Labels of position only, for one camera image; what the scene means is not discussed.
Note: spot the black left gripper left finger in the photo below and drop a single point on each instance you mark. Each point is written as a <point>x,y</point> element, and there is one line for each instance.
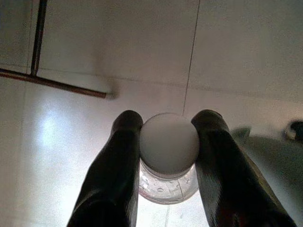
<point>111,179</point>

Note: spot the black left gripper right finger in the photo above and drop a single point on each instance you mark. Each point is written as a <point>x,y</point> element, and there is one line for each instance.
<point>227,179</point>

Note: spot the clear bottle white cap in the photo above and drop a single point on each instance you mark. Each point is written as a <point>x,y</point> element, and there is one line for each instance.
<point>169,142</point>

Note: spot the black folding chair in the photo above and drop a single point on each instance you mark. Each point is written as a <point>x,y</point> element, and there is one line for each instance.
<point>38,35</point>

